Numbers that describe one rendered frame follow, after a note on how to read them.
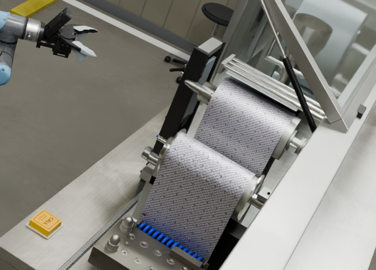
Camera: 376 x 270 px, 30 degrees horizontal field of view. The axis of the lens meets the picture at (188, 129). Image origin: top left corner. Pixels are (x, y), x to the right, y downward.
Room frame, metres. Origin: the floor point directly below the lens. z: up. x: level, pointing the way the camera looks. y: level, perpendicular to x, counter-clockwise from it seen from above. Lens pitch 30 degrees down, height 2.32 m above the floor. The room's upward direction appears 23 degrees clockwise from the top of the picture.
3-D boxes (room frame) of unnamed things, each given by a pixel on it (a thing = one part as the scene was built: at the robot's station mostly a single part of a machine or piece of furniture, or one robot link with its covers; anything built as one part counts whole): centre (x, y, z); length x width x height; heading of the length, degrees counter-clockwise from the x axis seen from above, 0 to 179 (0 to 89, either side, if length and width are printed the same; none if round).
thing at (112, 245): (1.45, 0.06, 1.05); 0.04 x 0.04 x 0.04
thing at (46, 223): (1.57, 0.28, 0.91); 0.07 x 0.07 x 0.02; 77
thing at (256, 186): (1.61, -0.23, 1.25); 0.15 x 0.01 x 0.15; 167
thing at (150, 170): (1.72, 0.04, 1.05); 0.06 x 0.05 x 0.31; 77
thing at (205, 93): (1.92, -0.02, 1.33); 0.06 x 0.06 x 0.06; 77
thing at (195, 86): (1.93, 0.04, 1.33); 0.06 x 0.03 x 0.03; 77
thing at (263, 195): (1.60, -0.28, 1.28); 0.06 x 0.05 x 0.02; 77
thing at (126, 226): (1.55, 0.05, 1.05); 0.04 x 0.04 x 0.04
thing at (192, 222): (1.59, -0.09, 1.11); 0.23 x 0.01 x 0.18; 77
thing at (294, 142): (1.85, -0.33, 1.33); 0.07 x 0.07 x 0.07; 77
